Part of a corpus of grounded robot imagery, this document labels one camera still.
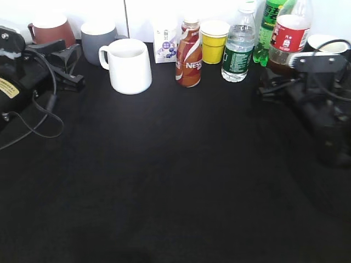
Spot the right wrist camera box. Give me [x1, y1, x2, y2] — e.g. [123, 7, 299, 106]
[288, 52, 348, 73]

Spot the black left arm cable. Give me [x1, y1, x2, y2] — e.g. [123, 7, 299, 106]
[0, 50, 65, 151]

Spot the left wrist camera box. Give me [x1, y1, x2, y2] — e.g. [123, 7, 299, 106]
[1, 26, 26, 60]

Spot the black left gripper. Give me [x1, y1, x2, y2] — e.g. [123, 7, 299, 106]
[1, 39, 85, 110]

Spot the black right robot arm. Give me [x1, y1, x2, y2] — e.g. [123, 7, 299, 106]
[258, 68, 350, 167]

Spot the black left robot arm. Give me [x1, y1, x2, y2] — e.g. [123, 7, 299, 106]
[1, 39, 85, 127]

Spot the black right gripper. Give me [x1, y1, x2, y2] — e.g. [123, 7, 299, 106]
[256, 64, 350, 118]

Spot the brown ceramic mug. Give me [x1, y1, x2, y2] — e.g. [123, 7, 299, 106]
[27, 13, 76, 48]

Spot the green sprite bottle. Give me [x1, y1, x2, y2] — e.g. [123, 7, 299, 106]
[252, 0, 286, 67]

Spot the black ceramic mug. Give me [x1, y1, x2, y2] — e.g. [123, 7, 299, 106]
[303, 34, 349, 54]

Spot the white ceramic mug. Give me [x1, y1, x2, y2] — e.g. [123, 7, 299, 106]
[99, 38, 152, 95]

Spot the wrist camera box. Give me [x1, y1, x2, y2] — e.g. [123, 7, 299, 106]
[1, 26, 26, 60]
[288, 52, 348, 73]

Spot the cola bottle red label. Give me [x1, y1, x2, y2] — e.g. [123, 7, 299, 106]
[267, 0, 314, 75]

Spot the white blueberry milk carton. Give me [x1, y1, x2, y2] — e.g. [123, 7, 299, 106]
[153, 21, 178, 64]

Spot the grey ceramic mug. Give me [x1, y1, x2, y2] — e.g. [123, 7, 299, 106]
[81, 20, 127, 66]

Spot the clear water bottle green label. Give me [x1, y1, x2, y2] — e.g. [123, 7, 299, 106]
[222, 1, 256, 83]

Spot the brown Nescafe coffee bottle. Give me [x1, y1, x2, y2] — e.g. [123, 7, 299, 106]
[175, 17, 202, 88]

